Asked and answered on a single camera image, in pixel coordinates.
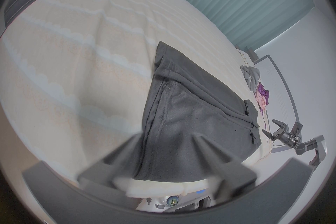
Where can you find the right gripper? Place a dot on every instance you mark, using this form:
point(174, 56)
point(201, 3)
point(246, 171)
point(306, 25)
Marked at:
point(283, 135)

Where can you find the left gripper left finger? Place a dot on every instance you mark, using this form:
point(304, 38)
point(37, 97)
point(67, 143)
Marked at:
point(99, 175)

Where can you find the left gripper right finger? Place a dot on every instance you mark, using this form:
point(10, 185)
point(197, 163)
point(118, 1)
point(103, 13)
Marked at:
point(231, 173)

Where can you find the black T-shirt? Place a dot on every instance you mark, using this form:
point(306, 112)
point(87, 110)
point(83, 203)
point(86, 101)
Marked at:
point(189, 118)

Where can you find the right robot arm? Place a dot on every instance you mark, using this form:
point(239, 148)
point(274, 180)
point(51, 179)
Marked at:
point(319, 146)

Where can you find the bed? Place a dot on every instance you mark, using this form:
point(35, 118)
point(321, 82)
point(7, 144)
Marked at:
point(78, 60)

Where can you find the pink garment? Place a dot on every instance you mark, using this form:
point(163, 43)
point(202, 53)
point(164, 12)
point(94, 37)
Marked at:
point(260, 101)

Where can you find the purple garment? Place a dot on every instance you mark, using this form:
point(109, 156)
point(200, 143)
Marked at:
point(263, 91)

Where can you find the grey garment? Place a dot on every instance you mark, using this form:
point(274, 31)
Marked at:
point(250, 76)

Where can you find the grey bedside table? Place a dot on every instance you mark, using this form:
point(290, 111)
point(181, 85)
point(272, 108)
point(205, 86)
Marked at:
point(252, 53)

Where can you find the white printed pillow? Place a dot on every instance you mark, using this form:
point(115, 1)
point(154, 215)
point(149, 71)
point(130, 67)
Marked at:
point(244, 56)

